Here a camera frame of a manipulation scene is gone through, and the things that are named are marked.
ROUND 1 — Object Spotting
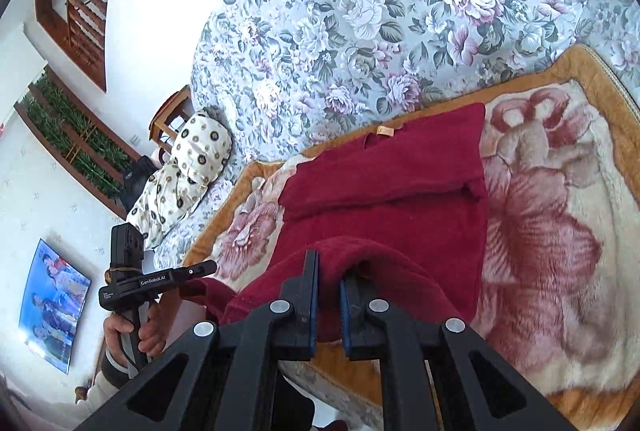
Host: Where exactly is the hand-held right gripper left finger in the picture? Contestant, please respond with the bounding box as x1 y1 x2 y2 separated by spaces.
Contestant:
75 250 321 431

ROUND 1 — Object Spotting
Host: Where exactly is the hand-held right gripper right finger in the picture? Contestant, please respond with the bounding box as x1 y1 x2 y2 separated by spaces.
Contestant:
340 273 578 431

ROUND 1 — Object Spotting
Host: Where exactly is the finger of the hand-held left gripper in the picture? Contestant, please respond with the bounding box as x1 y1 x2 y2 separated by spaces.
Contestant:
172 260 219 281

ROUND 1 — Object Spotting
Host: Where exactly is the red knit sweater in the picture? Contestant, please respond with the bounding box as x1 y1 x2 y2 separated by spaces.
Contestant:
192 102 490 344

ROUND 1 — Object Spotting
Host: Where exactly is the person's left forearm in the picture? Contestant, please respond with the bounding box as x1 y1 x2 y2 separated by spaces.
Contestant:
86 346 140 406

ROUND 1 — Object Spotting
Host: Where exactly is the person's left hand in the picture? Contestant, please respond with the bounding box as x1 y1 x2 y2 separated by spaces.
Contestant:
102 303 167 370

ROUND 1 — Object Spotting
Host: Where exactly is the dark bag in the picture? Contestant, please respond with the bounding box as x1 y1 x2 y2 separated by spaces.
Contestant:
120 155 162 212

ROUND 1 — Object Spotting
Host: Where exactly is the cream medallion print pillow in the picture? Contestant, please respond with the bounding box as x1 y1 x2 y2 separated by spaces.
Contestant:
126 108 234 248

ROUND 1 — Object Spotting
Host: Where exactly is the green plant shelf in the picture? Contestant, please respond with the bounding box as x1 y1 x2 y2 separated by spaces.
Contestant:
15 70 143 219

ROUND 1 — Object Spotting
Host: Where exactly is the wooden chair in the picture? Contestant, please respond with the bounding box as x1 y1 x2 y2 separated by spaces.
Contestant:
150 85 195 162

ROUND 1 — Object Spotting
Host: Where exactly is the plush flower print blanket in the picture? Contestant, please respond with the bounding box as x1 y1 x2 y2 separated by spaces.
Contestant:
182 44 640 431

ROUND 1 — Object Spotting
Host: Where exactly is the floral quilt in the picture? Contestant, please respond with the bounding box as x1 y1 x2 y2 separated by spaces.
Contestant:
192 0 640 162

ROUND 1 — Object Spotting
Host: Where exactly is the wall poster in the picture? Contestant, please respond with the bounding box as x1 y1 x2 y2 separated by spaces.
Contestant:
19 238 93 376

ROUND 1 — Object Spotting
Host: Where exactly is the wooden lattice frame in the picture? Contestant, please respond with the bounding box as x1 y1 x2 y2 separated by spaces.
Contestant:
34 0 132 93

